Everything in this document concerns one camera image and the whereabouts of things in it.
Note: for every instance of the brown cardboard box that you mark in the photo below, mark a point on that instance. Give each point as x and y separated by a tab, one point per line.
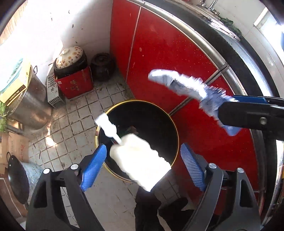
15	148

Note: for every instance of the black wok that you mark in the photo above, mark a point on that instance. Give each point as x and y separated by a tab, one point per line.
18	180

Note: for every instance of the floral ceramic pot lid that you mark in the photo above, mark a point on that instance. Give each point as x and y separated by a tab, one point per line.
68	56

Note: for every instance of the blue white plastic wrapper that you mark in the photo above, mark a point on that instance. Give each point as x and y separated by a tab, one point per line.
177	83

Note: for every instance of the red box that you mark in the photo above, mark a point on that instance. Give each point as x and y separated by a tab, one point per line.
76	85

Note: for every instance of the grey plastic sack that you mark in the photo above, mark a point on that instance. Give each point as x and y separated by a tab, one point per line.
33	175

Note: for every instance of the floral lid rice cooker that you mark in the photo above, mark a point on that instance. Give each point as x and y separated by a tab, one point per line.
77	67

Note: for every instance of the steel sink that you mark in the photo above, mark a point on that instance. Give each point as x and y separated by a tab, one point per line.
218	24

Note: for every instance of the yellow cardboard box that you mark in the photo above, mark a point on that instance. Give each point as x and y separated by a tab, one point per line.
15	84

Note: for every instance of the red cabinet door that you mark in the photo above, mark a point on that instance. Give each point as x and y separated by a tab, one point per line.
221	160
164	48
123	33

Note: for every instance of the steel stockpot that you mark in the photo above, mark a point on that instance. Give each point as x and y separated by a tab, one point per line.
31	104

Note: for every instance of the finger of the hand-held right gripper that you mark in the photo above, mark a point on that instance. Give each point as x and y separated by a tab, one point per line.
248	115
250	99

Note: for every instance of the green cloth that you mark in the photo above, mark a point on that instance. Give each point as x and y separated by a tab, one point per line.
230	25

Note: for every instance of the green leafy vegetables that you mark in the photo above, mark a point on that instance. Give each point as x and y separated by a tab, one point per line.
2	117

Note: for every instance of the black bin with gold rim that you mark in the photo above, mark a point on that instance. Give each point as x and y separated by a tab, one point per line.
150	124

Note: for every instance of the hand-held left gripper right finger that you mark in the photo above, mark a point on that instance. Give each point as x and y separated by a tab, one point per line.
193	168

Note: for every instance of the dark clay jar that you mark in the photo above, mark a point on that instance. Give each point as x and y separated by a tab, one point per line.
102	66

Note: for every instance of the white perforated basket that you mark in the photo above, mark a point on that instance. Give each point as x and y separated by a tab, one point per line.
53	91

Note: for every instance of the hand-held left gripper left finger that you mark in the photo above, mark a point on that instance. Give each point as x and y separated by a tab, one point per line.
93	168

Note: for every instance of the steel faucet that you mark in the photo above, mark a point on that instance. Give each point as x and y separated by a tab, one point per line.
208	4

